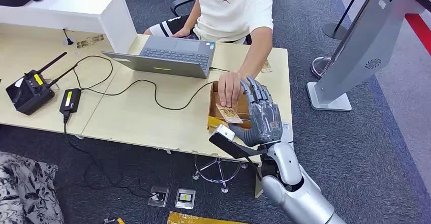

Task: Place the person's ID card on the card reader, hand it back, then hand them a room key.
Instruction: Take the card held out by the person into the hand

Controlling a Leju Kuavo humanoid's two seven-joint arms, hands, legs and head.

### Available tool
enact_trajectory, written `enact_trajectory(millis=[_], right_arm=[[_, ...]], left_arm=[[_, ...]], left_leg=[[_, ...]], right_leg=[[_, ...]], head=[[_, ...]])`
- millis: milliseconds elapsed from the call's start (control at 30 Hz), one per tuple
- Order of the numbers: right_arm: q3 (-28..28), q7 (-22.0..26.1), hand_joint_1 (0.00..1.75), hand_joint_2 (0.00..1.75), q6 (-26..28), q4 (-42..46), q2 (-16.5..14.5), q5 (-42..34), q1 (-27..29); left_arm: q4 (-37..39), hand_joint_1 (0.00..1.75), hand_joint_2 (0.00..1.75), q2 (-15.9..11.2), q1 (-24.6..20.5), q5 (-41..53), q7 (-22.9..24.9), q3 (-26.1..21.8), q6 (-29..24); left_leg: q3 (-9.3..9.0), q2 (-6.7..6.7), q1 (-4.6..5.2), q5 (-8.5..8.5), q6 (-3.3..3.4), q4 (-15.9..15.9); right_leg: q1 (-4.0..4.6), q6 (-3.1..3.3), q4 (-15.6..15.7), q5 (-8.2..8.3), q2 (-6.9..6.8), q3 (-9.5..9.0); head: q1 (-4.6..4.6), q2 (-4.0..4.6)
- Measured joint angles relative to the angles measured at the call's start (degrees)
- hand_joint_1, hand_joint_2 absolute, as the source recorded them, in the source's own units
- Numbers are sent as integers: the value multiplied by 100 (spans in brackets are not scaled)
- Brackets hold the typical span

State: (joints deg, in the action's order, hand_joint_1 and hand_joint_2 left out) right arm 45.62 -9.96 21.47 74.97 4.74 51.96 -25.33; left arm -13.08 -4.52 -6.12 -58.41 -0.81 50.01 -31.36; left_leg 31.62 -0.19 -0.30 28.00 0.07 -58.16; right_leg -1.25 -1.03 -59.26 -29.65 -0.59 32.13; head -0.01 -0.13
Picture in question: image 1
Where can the open floor socket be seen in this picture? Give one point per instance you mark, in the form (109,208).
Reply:
(158,196)

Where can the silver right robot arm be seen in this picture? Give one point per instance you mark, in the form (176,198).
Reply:
(296,195)

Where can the person's left hand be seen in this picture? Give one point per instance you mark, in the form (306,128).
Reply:
(229,88)

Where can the chrome stanchion base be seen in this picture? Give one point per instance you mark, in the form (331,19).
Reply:
(320,67)

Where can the black stanchion post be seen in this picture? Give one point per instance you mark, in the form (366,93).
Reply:
(334,32)

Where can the person's left forearm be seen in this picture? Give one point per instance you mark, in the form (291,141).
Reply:
(254,57)

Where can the black and yellow tool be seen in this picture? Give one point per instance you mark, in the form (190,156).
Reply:
(118,221)

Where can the ID card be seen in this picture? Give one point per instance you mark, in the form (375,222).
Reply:
(230,114)

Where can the black power adapter yellow label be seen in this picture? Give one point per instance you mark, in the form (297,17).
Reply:
(70,101)

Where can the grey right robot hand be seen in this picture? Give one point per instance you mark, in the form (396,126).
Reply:
(266,121)

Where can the grey open laptop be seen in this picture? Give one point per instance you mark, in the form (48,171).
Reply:
(175,52)

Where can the person's right hand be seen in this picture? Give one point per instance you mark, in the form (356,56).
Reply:
(182,33)

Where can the person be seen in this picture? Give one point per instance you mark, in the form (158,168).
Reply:
(232,10)

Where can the grey kiosk stand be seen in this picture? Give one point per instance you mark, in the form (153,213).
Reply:
(357,47)

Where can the person's right forearm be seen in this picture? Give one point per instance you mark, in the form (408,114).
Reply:
(192,19)

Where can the black remote controller with antennas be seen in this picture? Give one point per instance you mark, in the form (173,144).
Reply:
(30,94)

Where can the floral patterned fabric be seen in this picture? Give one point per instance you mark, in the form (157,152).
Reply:
(27,189)

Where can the cardboard box with dividers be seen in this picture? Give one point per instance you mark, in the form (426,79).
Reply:
(213,98)

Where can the black office chair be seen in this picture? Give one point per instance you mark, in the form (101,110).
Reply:
(178,3)

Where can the small black desk microphone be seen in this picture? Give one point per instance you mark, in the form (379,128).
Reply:
(68,41)

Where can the white desk shelf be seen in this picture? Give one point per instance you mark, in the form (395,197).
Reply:
(84,10)

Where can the small card on desk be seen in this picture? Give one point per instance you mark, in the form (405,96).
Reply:
(266,66)

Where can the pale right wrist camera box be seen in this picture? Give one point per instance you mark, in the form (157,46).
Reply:
(225,133)

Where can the chrome stool base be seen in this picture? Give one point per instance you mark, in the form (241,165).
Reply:
(219,168)

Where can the yellow floor tape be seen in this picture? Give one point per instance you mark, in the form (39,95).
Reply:
(198,219)

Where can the white card reader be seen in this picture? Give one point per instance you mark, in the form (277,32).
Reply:
(288,131)

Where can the card in clear holder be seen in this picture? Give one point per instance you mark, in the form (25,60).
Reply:
(89,41)

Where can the beige desk leg panel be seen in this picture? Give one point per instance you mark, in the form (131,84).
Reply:
(258,185)

